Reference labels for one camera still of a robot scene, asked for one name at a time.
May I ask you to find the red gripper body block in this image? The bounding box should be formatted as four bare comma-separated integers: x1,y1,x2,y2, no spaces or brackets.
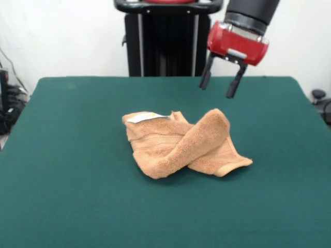
206,20,270,67

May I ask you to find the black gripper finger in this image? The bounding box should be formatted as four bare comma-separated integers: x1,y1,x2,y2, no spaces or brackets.
225,63,249,99
199,52,216,90

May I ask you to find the tan terry towel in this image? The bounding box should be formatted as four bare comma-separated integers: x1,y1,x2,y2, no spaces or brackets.
121,108,253,180

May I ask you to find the grey office chair base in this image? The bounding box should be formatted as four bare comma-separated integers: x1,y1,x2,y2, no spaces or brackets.
311,88,331,125

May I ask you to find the dark green table cloth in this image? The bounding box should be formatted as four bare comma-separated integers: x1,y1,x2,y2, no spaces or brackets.
0,75,331,248

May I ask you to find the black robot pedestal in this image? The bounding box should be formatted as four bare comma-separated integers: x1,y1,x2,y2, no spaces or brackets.
113,0,223,77

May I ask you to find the black equipment with cables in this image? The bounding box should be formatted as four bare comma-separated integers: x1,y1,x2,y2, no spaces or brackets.
0,67,29,135

